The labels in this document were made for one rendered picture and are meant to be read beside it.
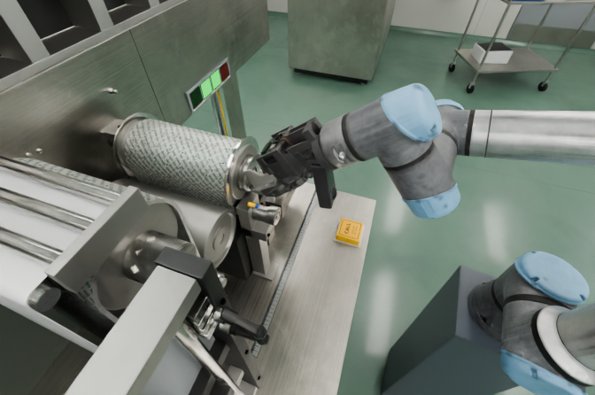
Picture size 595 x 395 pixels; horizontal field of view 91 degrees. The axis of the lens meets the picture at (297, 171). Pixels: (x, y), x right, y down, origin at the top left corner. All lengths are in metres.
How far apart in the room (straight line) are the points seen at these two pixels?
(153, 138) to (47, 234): 0.33
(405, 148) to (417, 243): 1.73
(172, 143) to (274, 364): 0.54
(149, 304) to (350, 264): 0.68
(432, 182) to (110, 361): 0.38
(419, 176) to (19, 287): 0.43
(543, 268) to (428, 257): 1.33
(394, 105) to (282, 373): 0.63
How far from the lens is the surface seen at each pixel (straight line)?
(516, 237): 2.45
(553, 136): 0.53
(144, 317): 0.28
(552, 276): 0.79
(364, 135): 0.40
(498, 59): 3.90
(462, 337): 0.91
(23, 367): 0.92
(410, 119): 0.38
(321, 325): 0.82
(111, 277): 0.42
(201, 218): 0.58
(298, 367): 0.80
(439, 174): 0.44
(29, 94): 0.69
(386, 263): 1.97
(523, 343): 0.72
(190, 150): 0.61
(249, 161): 0.58
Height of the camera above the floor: 1.68
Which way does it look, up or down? 46 degrees down
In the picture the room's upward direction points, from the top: straight up
